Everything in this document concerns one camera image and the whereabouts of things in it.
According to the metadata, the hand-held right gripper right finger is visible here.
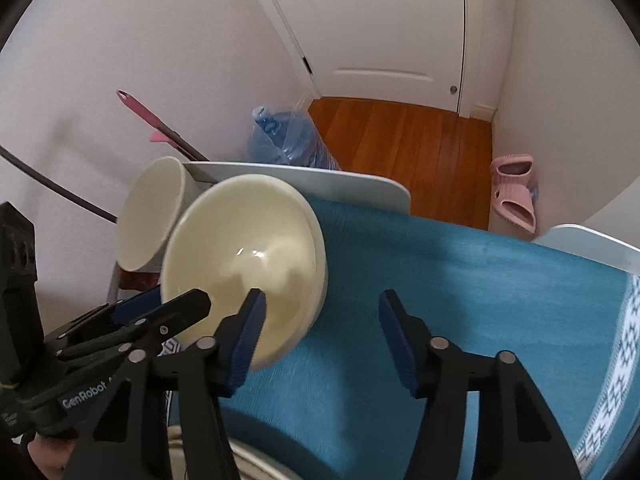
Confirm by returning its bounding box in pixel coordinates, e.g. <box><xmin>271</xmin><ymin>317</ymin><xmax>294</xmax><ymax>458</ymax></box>
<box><xmin>378</xmin><ymin>290</ymin><xmax>583</xmax><ymax>480</ymax></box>

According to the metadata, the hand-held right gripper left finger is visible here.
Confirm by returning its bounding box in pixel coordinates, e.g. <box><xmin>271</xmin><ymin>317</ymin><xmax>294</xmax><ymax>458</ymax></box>
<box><xmin>65</xmin><ymin>288</ymin><xmax>267</xmax><ymax>480</ymax></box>

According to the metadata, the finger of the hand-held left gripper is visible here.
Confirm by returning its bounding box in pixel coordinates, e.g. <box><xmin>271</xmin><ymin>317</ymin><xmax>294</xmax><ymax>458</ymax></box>
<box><xmin>44</xmin><ymin>286</ymin><xmax>165</xmax><ymax>347</ymax></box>
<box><xmin>55</xmin><ymin>289</ymin><xmax>211</xmax><ymax>361</ymax></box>

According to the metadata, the cream bowl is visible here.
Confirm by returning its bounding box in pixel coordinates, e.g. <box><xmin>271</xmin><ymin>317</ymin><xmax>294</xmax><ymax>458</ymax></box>
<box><xmin>161</xmin><ymin>174</ymin><xmax>329</xmax><ymax>374</ymax></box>

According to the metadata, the white bowl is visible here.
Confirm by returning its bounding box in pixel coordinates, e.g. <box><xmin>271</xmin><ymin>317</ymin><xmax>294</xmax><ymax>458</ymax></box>
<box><xmin>116</xmin><ymin>156</ymin><xmax>217</xmax><ymax>274</ymax></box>

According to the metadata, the person's left hand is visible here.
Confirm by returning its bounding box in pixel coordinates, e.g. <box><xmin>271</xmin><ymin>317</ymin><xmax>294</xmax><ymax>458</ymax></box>
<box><xmin>27</xmin><ymin>435</ymin><xmax>77</xmax><ymax>480</ymax></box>

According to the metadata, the blue tablecloth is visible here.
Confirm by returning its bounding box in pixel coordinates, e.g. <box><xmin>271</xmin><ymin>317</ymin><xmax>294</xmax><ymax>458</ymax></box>
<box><xmin>167</xmin><ymin>195</ymin><xmax>640</xmax><ymax>480</ymax></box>

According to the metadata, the white chair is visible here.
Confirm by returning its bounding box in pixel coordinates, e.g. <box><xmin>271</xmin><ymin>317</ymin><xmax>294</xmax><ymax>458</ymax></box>
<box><xmin>532</xmin><ymin>224</ymin><xmax>640</xmax><ymax>282</ymax></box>
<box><xmin>182</xmin><ymin>160</ymin><xmax>412</xmax><ymax>217</ymax></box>

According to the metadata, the pink slipper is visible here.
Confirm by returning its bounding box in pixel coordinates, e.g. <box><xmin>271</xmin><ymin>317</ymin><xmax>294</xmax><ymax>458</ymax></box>
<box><xmin>488</xmin><ymin>154</ymin><xmax>539</xmax><ymax>235</ymax></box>

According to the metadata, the white panel door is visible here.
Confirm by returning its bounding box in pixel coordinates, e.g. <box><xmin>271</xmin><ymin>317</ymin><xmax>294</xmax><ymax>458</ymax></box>
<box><xmin>235</xmin><ymin>0</ymin><xmax>517</xmax><ymax>122</ymax></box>

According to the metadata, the pink long-handled tool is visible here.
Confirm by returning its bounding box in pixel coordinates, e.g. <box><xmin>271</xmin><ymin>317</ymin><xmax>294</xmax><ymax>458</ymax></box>
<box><xmin>116</xmin><ymin>90</ymin><xmax>211</xmax><ymax>164</ymax></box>

